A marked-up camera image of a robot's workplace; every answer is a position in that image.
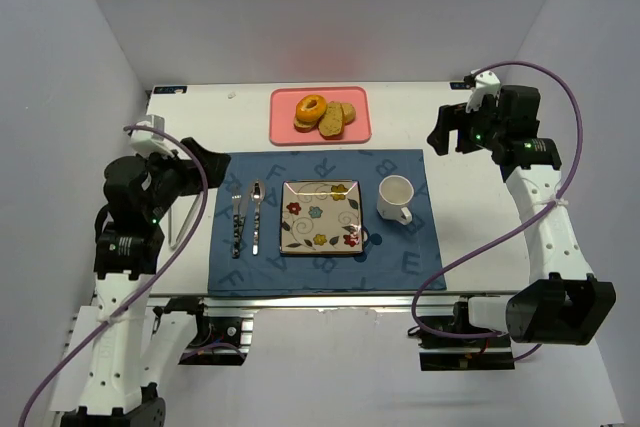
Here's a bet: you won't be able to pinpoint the metal tongs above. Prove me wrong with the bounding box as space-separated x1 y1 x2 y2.
167 193 203 251

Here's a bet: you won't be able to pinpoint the seeded bread slice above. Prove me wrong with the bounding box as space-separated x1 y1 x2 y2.
318 102 346 138
293 117 316 132

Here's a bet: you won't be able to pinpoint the orange bagel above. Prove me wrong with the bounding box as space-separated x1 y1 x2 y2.
295 94 327 124

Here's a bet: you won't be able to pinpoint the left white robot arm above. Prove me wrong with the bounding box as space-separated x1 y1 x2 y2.
61 138 231 426

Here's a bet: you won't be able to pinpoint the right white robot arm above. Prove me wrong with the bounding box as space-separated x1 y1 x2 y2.
427 86 616 345

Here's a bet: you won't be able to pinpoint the seeded bread slice on tray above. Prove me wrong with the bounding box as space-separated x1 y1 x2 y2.
293 117 316 132

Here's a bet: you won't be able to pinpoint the small bread roll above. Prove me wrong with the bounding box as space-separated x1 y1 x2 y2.
341 102 356 125

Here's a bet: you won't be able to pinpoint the white ceramic mug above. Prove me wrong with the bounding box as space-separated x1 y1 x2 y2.
377 175 414 226

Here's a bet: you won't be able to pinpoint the pink plastic tray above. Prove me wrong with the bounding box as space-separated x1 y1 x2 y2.
269 86 372 147

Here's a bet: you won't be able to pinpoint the blue lettered placemat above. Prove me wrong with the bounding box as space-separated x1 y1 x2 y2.
208 149 442 297

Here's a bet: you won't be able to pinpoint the floral square plate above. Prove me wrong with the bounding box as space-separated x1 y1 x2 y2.
280 180 364 256

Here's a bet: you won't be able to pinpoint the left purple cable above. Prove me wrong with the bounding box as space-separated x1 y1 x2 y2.
17 125 210 427

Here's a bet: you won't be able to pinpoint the purple cable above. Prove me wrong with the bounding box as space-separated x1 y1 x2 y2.
17 125 210 427
410 61 585 365

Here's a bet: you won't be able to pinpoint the steel fork black handle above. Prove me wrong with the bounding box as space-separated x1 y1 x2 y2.
231 186 242 259

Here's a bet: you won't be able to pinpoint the steel knife black handle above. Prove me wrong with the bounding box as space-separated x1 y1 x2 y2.
239 187 252 238

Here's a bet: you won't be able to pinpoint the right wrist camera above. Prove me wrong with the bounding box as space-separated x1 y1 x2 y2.
463 70 501 113

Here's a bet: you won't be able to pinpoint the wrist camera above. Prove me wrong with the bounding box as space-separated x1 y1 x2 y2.
124 114 174 159
463 70 501 113

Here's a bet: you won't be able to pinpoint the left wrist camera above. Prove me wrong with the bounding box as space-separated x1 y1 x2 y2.
124 114 174 159

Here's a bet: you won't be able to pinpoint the steel spoon black handle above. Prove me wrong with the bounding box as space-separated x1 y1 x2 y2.
252 179 265 256

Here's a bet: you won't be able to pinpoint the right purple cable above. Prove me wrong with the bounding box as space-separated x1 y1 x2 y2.
410 61 585 365

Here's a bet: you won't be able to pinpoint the aluminium table frame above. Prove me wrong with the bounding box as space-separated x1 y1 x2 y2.
149 294 518 372

